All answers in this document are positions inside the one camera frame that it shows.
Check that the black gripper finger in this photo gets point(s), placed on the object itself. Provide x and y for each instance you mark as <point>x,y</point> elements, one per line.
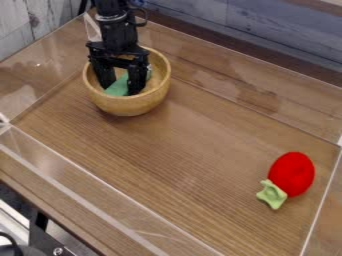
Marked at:
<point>138,74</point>
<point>105,72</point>

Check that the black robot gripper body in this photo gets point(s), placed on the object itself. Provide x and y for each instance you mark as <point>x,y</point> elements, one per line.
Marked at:
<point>117,49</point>

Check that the green rectangular block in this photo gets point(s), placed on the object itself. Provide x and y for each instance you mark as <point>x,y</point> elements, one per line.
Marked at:
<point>120,88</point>

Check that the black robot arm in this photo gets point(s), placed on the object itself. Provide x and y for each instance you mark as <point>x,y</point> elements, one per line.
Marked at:
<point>110,7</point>

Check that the brown wooden bowl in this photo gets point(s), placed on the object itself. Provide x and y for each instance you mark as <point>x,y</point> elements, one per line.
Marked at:
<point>141,103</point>

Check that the red plush ball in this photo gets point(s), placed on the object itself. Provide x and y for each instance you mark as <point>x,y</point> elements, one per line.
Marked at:
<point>293,173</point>

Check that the small green plastic toy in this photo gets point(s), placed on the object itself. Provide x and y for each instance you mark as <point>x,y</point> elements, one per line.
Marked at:
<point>272,194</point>

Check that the black metal table frame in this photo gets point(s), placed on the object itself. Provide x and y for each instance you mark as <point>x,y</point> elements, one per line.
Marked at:
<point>53,239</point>

